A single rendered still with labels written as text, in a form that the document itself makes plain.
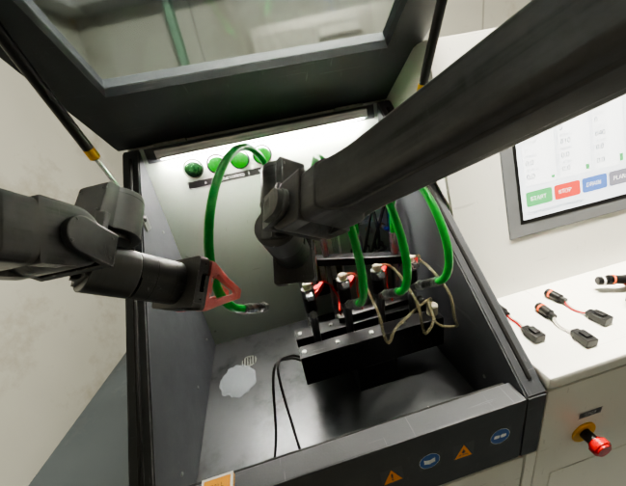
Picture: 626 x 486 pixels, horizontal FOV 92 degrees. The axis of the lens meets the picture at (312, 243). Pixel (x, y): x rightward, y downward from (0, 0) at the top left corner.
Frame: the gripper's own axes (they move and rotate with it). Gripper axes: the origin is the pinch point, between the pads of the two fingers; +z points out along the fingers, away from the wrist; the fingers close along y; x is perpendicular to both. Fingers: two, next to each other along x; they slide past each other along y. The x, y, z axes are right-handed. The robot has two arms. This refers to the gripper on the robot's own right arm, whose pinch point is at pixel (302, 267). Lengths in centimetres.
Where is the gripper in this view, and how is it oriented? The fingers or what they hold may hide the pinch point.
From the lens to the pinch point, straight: 57.3
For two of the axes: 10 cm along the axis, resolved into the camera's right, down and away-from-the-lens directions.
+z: 1.5, 3.5, 9.3
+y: -0.9, -9.3, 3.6
